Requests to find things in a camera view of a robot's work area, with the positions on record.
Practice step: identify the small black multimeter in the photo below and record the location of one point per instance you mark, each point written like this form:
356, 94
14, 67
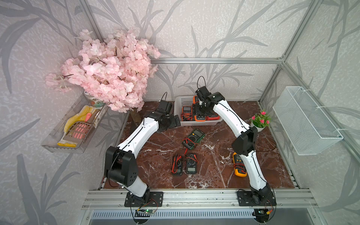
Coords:
177, 165

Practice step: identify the clear acrylic wall shelf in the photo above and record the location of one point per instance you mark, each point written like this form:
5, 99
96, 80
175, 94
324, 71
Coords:
55, 142

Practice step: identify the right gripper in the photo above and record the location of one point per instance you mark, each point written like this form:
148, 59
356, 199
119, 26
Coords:
195, 109

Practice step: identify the pink cherry blossom tree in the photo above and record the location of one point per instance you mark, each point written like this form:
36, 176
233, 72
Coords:
115, 71

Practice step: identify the yellow multimeter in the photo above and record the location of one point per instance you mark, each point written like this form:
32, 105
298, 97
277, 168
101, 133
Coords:
239, 166

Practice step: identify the white plastic basket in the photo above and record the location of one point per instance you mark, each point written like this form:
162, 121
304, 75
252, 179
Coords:
181, 101

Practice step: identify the white wire wall basket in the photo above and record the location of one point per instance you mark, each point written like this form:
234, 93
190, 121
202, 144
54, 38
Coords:
307, 126

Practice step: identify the brown pink slotted tool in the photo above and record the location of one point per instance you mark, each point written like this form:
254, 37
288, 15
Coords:
78, 131

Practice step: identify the yellow mesh item on shelf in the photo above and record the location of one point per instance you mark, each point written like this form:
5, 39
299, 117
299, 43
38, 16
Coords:
79, 117

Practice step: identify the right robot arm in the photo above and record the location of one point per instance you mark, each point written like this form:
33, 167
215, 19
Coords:
261, 194

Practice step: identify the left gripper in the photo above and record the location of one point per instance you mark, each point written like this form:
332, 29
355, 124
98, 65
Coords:
174, 123

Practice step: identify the dark grey green multimeter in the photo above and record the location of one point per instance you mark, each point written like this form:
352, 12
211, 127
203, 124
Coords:
191, 163

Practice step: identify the large red multimeter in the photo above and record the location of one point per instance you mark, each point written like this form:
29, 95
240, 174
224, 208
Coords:
213, 117

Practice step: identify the orange multimeter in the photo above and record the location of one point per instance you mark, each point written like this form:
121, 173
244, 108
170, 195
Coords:
187, 114
196, 113

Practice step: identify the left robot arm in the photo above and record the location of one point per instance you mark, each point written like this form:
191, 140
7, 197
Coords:
121, 161

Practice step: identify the small potted pink flowers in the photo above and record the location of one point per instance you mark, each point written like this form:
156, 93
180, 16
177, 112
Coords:
260, 121

